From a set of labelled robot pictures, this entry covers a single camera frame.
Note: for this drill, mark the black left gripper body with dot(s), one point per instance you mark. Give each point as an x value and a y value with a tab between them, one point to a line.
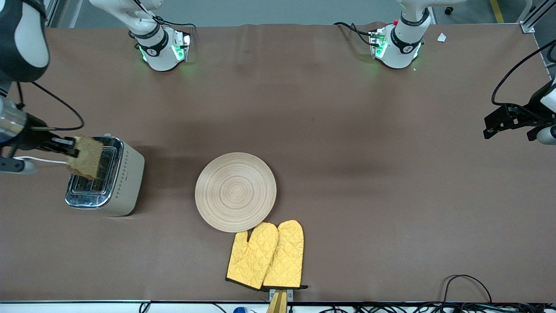
532	109

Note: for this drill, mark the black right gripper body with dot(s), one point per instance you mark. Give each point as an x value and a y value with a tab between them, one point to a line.
34	138

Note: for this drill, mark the brown toast slice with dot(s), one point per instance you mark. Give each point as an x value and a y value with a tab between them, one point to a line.
89	158

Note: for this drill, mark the round wooden plate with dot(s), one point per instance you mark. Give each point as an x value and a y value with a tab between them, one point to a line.
235	192

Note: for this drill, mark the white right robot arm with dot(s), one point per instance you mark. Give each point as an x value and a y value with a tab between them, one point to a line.
26	39

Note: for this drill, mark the silver beige two-slot toaster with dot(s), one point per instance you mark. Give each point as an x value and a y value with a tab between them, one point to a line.
126	182

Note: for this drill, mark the small white paper scrap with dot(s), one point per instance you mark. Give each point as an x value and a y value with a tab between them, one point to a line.
441	38

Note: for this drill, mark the black caster wheel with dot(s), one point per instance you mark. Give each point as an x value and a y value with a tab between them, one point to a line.
449	10

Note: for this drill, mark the brown table cover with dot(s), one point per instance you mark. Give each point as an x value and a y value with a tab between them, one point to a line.
391	195

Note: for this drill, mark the yellow quilted oven mitt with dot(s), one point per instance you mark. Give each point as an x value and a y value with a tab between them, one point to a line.
249	258
286	256

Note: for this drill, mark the small blue object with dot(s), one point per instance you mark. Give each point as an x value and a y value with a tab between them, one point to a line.
239	310

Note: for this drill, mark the aluminium frame post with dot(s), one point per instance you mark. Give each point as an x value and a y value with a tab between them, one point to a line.
532	19
51	13

